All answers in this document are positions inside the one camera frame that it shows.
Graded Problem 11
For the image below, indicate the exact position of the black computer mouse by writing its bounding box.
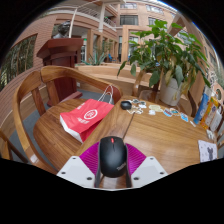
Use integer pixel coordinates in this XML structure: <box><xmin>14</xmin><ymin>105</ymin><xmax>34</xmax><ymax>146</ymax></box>
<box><xmin>98</xmin><ymin>135</ymin><xmax>129</xmax><ymax>179</ymax></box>

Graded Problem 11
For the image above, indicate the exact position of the dark red wooden pedestal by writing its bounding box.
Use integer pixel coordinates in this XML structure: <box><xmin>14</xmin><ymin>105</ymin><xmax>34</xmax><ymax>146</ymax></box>
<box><xmin>36</xmin><ymin>37</ymin><xmax>84</xmax><ymax>108</ymax></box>

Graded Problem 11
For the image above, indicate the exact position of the large potted green plant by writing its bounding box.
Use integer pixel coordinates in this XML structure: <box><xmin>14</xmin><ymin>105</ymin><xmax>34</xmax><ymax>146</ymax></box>
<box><xmin>117</xmin><ymin>19</ymin><xmax>212</xmax><ymax>107</ymax></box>

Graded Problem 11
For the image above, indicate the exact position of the dark bust statue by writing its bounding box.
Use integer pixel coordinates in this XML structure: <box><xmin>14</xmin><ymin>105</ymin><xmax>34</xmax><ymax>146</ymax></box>
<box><xmin>52</xmin><ymin>20</ymin><xmax>73</xmax><ymax>39</ymax></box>

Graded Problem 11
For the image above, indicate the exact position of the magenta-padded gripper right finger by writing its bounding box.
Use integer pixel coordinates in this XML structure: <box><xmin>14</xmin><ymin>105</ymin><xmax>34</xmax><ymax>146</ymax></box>
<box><xmin>124</xmin><ymin>142</ymin><xmax>169</xmax><ymax>189</ymax></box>

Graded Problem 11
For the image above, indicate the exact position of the grey bear-print mouse pad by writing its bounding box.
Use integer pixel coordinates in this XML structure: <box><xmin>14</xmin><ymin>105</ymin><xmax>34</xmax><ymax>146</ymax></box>
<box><xmin>197</xmin><ymin>139</ymin><xmax>219</xmax><ymax>163</ymax></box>

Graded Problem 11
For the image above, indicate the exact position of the small black round object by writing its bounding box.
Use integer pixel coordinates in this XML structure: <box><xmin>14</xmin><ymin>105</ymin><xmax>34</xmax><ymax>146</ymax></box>
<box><xmin>119</xmin><ymin>100</ymin><xmax>133</xmax><ymax>111</ymax></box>

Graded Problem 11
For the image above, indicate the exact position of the pale yellow sticker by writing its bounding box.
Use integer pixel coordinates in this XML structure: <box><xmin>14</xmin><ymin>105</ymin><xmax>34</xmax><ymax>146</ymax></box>
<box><xmin>148</xmin><ymin>104</ymin><xmax>164</xmax><ymax>113</ymax></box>

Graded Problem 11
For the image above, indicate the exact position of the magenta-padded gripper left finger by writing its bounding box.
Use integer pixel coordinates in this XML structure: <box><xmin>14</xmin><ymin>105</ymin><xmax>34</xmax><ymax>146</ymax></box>
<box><xmin>56</xmin><ymin>141</ymin><xmax>101</xmax><ymax>189</ymax></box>

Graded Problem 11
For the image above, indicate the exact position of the spiky green agave plant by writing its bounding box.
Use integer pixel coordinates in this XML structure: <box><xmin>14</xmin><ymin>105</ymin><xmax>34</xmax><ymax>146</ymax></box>
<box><xmin>82</xmin><ymin>49</ymin><xmax>109</xmax><ymax>67</ymax></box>

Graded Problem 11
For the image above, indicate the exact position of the red paper bag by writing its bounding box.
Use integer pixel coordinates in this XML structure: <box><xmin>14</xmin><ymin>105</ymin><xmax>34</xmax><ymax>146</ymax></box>
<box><xmin>59</xmin><ymin>84</ymin><xmax>115</xmax><ymax>144</ymax></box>

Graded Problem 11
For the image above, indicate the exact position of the clear plastic sticker packet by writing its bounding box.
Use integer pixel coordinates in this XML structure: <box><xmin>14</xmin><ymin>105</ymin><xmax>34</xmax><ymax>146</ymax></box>
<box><xmin>205</xmin><ymin>129</ymin><xmax>217</xmax><ymax>141</ymax></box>

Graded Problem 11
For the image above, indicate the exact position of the wooden pergola post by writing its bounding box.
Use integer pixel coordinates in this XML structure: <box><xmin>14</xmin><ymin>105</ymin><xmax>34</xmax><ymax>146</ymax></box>
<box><xmin>168</xmin><ymin>13</ymin><xmax>210</xmax><ymax>104</ymax></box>

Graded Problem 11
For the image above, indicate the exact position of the wooden panel with round opening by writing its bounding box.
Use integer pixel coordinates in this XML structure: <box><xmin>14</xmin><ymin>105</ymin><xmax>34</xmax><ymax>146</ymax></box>
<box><xmin>213</xmin><ymin>83</ymin><xmax>224</xmax><ymax>105</ymax></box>

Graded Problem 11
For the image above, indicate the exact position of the wooden planter box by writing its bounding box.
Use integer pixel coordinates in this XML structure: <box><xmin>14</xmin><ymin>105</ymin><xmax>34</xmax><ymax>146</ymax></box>
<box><xmin>75</xmin><ymin>63</ymin><xmax>153</xmax><ymax>98</ymax></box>

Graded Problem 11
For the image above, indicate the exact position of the blue squeeze tube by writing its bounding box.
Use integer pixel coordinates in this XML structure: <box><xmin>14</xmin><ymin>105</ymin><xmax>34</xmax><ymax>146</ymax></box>
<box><xmin>193</xmin><ymin>85</ymin><xmax>212</xmax><ymax>125</ymax></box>

